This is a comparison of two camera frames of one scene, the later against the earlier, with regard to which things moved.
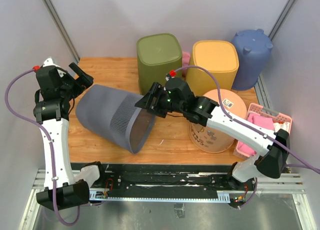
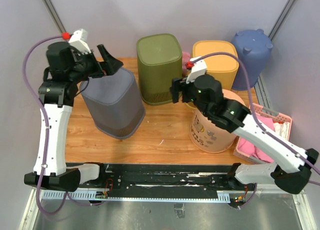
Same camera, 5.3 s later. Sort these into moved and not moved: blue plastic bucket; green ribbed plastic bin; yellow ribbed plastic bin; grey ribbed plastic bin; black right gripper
Moved: black right gripper; grey ribbed plastic bin
Not moved: yellow ribbed plastic bin; green ribbed plastic bin; blue plastic bucket
